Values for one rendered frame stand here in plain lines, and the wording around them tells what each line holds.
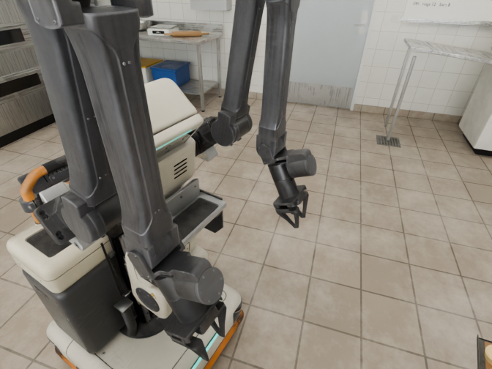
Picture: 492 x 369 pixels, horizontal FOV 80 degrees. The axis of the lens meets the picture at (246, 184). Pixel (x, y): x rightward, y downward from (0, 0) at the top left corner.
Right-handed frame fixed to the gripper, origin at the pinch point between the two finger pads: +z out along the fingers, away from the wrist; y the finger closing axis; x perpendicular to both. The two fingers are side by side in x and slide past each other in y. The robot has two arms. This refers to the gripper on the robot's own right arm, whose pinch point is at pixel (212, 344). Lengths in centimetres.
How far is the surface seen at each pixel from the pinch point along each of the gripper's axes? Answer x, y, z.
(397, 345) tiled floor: -2, 82, 105
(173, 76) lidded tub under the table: 271, 274, -73
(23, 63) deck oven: 326, 135, -139
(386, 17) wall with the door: 33, 398, -37
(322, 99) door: 129, 386, 31
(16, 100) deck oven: 335, 112, -107
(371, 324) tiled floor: 11, 86, 99
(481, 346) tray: -40, 39, 35
